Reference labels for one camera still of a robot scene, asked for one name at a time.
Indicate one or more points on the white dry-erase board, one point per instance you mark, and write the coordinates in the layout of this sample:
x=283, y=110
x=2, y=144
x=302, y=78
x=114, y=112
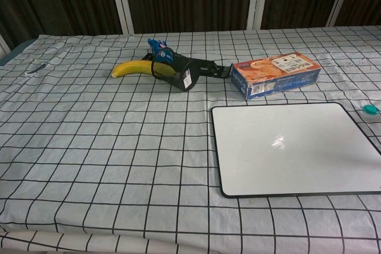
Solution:
x=282, y=147

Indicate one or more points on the blue plastic toy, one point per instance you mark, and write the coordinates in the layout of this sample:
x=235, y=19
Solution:
x=154, y=44

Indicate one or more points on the black mesh pen cup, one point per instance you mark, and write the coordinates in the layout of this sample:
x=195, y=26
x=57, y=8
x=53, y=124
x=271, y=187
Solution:
x=183, y=72

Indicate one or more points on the orange and blue cardboard box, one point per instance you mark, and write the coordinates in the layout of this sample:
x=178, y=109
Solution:
x=268, y=69

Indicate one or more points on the yellow banana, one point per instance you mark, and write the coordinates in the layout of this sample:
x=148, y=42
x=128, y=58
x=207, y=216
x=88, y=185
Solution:
x=131, y=67

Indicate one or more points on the checkered light blue tablecloth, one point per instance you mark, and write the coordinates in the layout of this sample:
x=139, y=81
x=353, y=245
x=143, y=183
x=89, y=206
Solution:
x=119, y=147

